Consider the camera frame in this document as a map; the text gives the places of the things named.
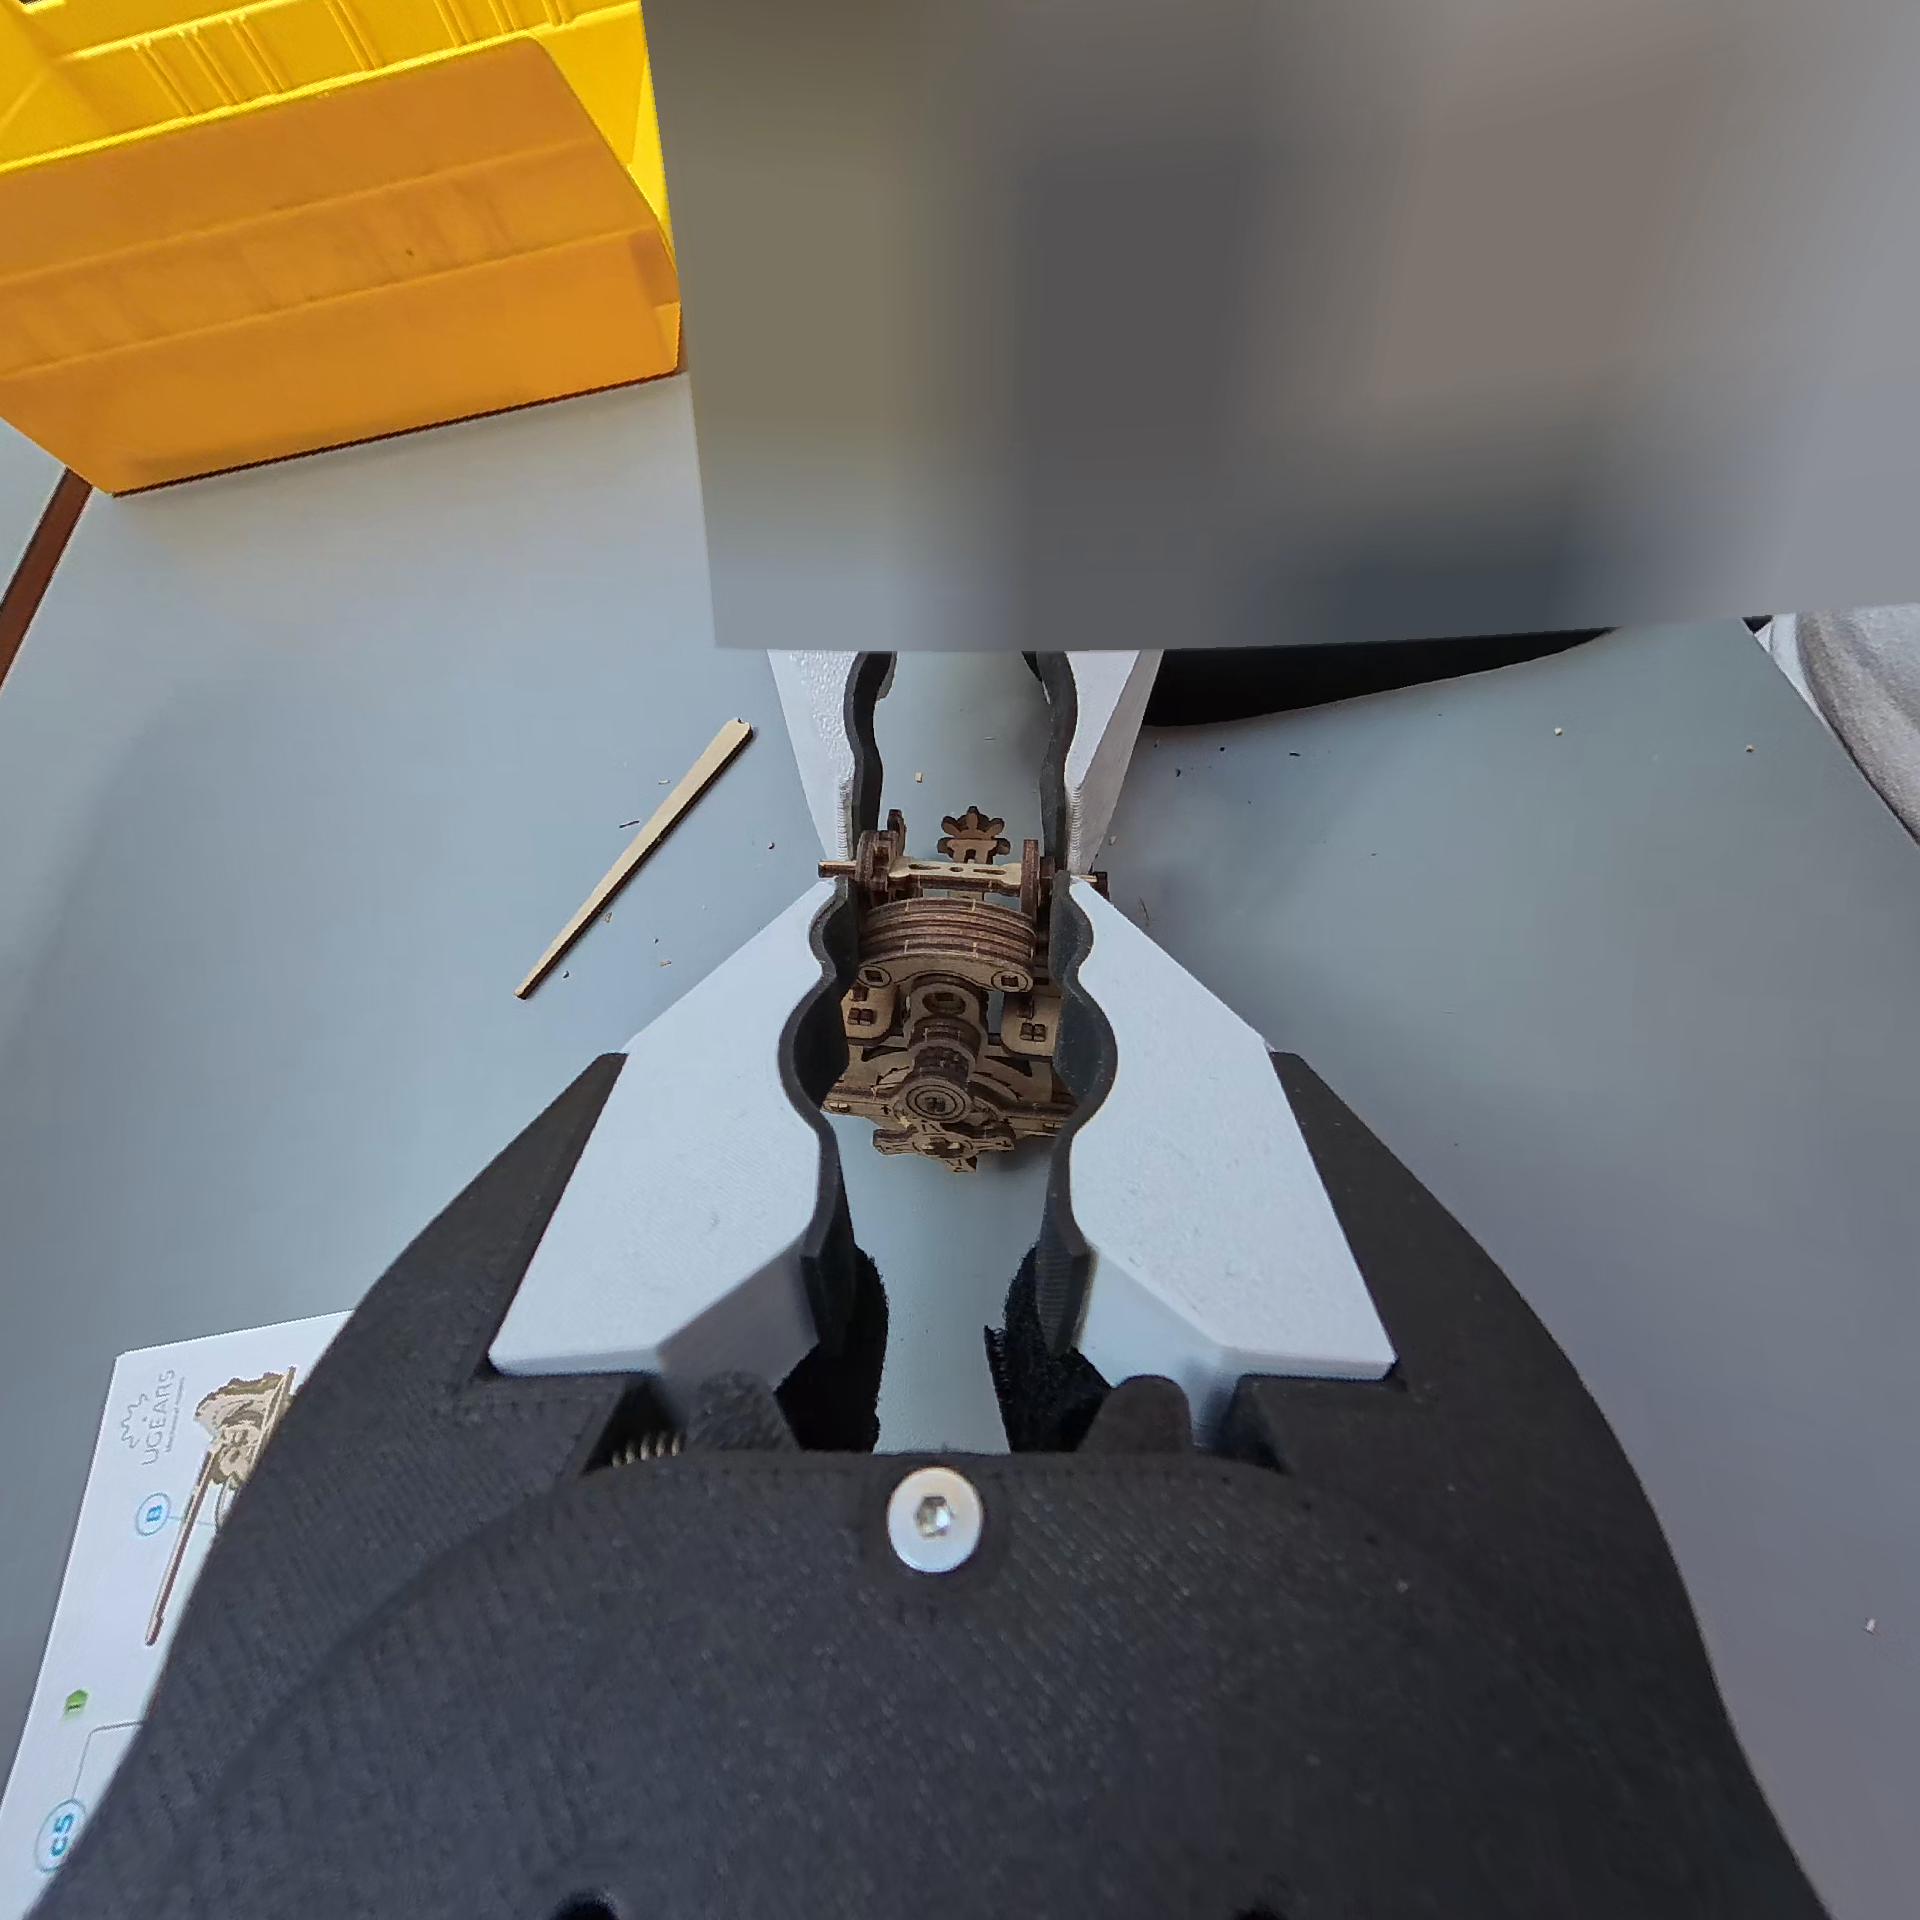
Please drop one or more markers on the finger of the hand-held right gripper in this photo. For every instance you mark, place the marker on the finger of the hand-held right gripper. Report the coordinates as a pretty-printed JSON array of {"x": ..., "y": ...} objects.
[
  {"x": 1119, "y": 705},
  {"x": 811, "y": 705}
]

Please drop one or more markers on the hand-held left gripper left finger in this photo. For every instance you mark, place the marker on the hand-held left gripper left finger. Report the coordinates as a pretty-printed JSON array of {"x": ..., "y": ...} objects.
[{"x": 662, "y": 1200}]

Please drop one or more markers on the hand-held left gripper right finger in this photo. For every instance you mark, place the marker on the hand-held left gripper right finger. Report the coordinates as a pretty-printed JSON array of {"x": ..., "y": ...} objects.
[{"x": 1214, "y": 1200}]

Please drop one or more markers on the wooden mechanical model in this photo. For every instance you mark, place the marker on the wooden mechanical model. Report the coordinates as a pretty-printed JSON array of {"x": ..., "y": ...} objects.
[{"x": 946, "y": 1049}]

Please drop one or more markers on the grey desk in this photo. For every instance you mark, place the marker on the grey desk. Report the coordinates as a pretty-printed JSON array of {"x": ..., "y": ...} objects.
[{"x": 1501, "y": 974}]

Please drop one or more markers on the black honeycomb cushion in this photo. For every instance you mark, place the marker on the black honeycomb cushion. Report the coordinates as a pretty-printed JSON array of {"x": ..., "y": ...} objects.
[{"x": 1350, "y": 683}]

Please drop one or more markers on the thin wooden stick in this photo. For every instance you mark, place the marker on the thin wooden stick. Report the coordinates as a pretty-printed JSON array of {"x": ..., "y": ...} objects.
[{"x": 630, "y": 863}]

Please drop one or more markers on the yellow plastic bin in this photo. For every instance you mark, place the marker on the yellow plastic bin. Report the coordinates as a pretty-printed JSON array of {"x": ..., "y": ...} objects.
[{"x": 300, "y": 300}]

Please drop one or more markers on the illustrated instruction booklet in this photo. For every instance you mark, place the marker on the illustrated instruction booklet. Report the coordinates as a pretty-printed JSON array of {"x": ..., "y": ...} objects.
[{"x": 106, "y": 1622}]

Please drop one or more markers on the person's white shirt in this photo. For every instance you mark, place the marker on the person's white shirt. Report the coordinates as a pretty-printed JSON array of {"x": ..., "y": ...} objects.
[{"x": 1868, "y": 721}]

